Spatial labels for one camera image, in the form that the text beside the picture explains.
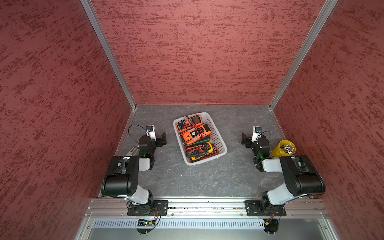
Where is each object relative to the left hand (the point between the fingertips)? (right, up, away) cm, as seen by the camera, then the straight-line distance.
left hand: (158, 134), depth 94 cm
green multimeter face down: (+29, -4, -5) cm, 30 cm away
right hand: (+59, 0, 0) cm, 59 cm away
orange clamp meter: (+20, +8, +1) cm, 21 cm away
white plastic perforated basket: (+39, -7, -2) cm, 40 cm away
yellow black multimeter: (+33, -8, -8) cm, 35 cm away
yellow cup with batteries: (+73, -6, -15) cm, 75 cm away
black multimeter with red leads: (+24, -8, -11) cm, 28 cm away
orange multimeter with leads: (+28, +2, -6) cm, 28 cm away
